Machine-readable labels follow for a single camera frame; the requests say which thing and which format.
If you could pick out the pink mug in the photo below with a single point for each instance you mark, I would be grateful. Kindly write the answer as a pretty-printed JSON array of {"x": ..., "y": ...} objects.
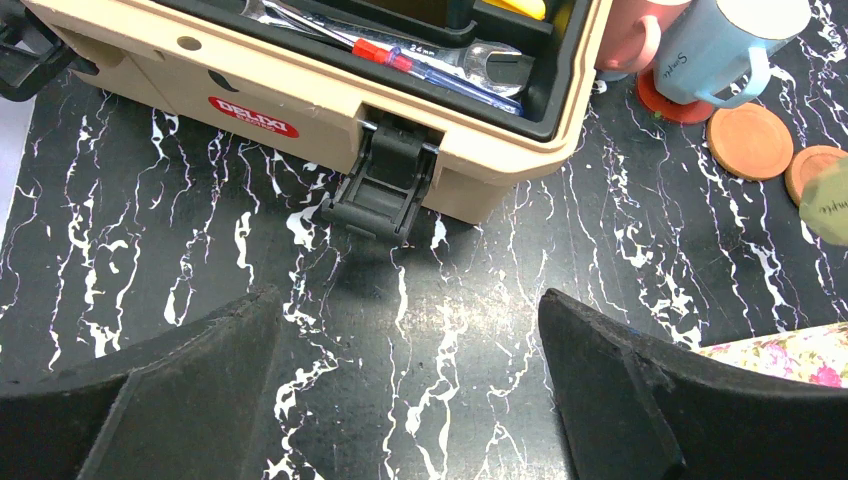
[{"x": 633, "y": 33}]

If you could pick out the orange wood coaster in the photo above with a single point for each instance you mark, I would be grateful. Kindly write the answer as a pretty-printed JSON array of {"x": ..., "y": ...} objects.
[{"x": 750, "y": 142}]

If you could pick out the silver wrench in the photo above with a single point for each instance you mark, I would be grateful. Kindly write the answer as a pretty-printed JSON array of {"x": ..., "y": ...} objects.
[{"x": 469, "y": 62}]

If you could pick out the blue grey coaster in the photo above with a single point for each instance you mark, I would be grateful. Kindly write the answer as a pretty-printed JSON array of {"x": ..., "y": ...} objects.
[{"x": 611, "y": 76}]

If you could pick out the yellow handled screwdriver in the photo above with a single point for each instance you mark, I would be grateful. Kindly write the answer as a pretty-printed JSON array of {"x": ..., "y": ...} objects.
[{"x": 535, "y": 9}]

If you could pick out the light blue mug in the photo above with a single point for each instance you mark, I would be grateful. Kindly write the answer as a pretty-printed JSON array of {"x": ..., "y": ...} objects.
[{"x": 718, "y": 51}]

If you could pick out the light wood coaster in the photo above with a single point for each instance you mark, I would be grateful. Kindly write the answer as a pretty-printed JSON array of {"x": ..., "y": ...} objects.
[{"x": 806, "y": 165}]

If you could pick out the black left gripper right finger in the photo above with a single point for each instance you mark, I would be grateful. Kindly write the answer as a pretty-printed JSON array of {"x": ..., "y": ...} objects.
[{"x": 637, "y": 407}]

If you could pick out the red coaster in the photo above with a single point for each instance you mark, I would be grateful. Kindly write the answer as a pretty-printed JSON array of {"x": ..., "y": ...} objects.
[{"x": 662, "y": 107}]

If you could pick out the black tool tray insert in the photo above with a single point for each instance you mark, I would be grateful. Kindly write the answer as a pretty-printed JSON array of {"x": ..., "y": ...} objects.
[{"x": 544, "y": 70}]

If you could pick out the floral rectangular tray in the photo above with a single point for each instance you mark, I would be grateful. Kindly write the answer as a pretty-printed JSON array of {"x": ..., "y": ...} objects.
[{"x": 816, "y": 355}]

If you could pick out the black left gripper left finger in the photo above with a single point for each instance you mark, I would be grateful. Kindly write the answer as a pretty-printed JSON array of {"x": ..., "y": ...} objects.
[{"x": 181, "y": 405}]

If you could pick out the tan plastic toolbox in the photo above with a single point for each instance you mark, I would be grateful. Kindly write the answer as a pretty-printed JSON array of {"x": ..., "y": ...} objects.
[{"x": 397, "y": 153}]

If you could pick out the green mug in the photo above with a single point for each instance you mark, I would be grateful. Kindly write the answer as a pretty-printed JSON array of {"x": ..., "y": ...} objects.
[{"x": 823, "y": 205}]

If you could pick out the red blue handled screwdriver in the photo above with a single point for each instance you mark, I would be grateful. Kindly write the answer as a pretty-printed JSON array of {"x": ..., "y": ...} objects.
[{"x": 395, "y": 59}]

